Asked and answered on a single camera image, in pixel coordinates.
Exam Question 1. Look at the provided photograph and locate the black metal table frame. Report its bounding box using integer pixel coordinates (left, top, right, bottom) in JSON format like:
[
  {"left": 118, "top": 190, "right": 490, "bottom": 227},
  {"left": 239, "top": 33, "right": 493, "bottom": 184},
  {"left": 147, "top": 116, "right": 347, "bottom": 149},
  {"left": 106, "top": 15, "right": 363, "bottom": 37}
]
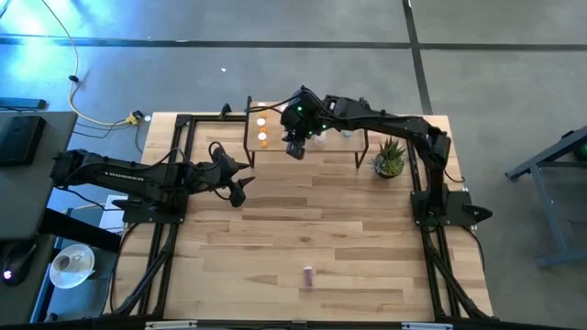
[{"left": 104, "top": 111, "right": 495, "bottom": 322}]

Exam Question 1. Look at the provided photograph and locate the black computer mouse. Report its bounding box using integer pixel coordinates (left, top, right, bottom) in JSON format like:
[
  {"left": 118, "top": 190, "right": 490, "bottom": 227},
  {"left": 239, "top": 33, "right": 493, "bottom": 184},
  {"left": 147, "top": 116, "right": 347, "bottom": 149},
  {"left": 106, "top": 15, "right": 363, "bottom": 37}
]
[{"left": 0, "top": 242, "right": 38, "bottom": 289}]

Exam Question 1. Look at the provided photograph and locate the black desk beam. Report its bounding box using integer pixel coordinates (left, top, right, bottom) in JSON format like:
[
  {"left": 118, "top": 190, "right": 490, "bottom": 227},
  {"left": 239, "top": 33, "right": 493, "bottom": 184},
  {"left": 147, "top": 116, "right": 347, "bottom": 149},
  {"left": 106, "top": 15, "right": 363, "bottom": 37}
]
[{"left": 39, "top": 207, "right": 123, "bottom": 253}]

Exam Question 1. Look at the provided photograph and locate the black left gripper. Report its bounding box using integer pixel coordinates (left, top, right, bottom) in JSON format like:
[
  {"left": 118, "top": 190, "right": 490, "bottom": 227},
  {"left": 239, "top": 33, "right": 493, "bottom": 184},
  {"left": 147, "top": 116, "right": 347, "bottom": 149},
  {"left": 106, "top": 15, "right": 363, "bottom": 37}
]
[{"left": 196, "top": 145, "right": 257, "bottom": 209}]

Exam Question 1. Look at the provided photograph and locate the silver bracket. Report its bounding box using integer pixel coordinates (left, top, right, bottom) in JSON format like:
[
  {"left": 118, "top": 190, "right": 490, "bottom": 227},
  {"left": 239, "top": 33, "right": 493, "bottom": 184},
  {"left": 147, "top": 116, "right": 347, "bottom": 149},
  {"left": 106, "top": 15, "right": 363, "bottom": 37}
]
[
  {"left": 401, "top": 322, "right": 454, "bottom": 330},
  {"left": 145, "top": 320, "right": 198, "bottom": 330}
]

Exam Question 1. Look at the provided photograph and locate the white paper sheet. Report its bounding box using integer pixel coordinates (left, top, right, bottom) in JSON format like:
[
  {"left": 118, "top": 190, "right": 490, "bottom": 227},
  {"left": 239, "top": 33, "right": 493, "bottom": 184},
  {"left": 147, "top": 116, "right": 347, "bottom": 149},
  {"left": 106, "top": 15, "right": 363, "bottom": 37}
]
[{"left": 98, "top": 194, "right": 129, "bottom": 233}]

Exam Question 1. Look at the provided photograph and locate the grey desk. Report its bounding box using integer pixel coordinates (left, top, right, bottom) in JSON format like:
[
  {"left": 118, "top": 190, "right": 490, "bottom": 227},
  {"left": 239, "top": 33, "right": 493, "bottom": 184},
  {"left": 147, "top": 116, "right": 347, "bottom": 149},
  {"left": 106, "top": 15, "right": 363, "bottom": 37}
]
[{"left": 0, "top": 111, "right": 79, "bottom": 242}]

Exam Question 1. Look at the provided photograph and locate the grey metal stand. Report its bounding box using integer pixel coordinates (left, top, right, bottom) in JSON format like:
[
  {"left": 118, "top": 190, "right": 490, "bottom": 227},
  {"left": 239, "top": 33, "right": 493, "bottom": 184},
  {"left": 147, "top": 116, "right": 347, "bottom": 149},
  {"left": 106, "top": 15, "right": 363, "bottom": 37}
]
[{"left": 504, "top": 124, "right": 587, "bottom": 270}]

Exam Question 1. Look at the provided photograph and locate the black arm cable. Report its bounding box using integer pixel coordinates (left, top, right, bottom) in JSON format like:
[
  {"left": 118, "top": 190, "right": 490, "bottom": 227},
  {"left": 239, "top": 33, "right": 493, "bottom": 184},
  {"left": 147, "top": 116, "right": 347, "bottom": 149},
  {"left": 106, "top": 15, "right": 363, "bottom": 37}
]
[
  {"left": 246, "top": 93, "right": 299, "bottom": 114},
  {"left": 160, "top": 140, "right": 230, "bottom": 203}
]

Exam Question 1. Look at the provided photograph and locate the wooden shelf with black frame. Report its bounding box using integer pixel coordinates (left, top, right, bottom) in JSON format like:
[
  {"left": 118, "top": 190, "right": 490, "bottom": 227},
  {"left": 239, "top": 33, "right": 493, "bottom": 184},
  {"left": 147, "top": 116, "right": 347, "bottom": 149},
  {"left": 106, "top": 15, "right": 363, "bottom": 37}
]
[{"left": 242, "top": 94, "right": 374, "bottom": 170}]

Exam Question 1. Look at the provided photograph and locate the potted green succulent plant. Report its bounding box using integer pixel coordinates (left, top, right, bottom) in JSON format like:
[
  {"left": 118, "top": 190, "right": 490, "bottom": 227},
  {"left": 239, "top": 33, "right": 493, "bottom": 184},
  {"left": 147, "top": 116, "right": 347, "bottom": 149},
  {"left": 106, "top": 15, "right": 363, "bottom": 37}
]
[{"left": 371, "top": 135, "right": 408, "bottom": 179}]

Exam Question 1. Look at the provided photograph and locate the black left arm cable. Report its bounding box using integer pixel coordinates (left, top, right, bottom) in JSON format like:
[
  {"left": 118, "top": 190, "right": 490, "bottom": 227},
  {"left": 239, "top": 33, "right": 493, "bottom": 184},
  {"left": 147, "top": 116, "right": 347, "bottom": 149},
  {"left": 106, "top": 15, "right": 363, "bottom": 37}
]
[{"left": 160, "top": 140, "right": 230, "bottom": 203}]

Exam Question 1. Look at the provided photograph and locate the dark flat bar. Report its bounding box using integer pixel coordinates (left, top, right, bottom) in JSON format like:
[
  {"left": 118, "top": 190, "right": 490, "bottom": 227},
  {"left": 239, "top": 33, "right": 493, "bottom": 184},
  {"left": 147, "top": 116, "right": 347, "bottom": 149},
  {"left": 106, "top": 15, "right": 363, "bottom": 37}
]
[{"left": 0, "top": 96, "right": 48, "bottom": 111}]

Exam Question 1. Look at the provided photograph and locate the black box device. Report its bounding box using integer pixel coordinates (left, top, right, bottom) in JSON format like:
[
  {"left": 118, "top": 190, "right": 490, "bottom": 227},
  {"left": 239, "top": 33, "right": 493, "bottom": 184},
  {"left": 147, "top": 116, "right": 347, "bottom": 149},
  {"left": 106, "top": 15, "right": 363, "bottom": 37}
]
[{"left": 0, "top": 115, "right": 47, "bottom": 167}]

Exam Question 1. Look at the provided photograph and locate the yellow floor cable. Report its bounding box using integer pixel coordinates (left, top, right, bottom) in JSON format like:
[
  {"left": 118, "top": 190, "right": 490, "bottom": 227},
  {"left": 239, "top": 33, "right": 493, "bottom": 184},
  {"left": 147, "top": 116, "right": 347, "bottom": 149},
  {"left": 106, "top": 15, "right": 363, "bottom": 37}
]
[{"left": 40, "top": 0, "right": 132, "bottom": 127}]

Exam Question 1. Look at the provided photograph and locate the thin black floor cable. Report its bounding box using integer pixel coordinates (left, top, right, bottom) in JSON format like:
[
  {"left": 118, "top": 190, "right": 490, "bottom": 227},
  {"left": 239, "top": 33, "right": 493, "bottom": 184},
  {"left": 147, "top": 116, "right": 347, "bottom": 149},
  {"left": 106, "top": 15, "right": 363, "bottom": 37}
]
[{"left": 72, "top": 119, "right": 143, "bottom": 155}]

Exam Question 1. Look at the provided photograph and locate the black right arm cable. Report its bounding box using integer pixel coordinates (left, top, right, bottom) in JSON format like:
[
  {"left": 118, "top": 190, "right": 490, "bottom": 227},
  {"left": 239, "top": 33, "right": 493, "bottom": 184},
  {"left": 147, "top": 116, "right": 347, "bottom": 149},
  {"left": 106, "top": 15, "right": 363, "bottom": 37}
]
[{"left": 246, "top": 93, "right": 299, "bottom": 114}]

